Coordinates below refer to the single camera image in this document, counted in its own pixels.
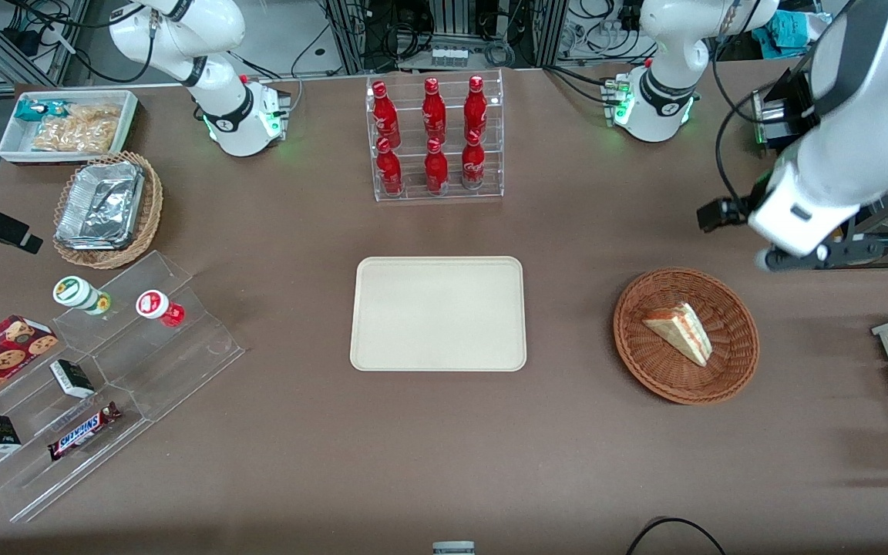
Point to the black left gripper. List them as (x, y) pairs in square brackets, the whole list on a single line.
[(721, 213)]

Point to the triangular sandwich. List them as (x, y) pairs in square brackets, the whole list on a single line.
[(683, 331)]

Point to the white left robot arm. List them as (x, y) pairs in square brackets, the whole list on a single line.
[(852, 116)]

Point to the brown round wicker basket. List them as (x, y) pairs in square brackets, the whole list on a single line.
[(667, 370)]

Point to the beige plastic tray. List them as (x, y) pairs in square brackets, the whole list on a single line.
[(438, 313)]

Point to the light wicker basket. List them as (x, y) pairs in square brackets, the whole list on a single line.
[(153, 208)]

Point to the black food warmer machine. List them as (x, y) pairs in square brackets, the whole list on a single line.
[(779, 116)]

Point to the clear acrylic bottle rack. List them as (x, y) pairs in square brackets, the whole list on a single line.
[(494, 131)]

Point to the red cola bottle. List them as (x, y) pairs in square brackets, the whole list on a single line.
[(389, 169), (434, 112), (385, 116), (475, 109), (436, 168), (472, 163)]

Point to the grey device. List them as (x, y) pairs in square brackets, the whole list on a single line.
[(453, 548)]

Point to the clear acrylic step display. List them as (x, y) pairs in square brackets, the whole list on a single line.
[(174, 362)]

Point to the red-lid white drink bottle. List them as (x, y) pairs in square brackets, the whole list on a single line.
[(157, 306)]

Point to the aluminium foil container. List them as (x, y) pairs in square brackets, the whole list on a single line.
[(101, 206)]

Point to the green-lid white drink bottle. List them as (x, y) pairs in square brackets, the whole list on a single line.
[(78, 294)]

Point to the clear bag of crackers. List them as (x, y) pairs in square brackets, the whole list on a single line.
[(78, 129)]

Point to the Snickers chocolate bar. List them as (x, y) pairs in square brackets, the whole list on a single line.
[(83, 432)]

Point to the teal snack packet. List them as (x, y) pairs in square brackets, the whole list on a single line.
[(34, 109)]

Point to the white rectangular snack bin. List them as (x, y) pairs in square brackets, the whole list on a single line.
[(12, 142)]

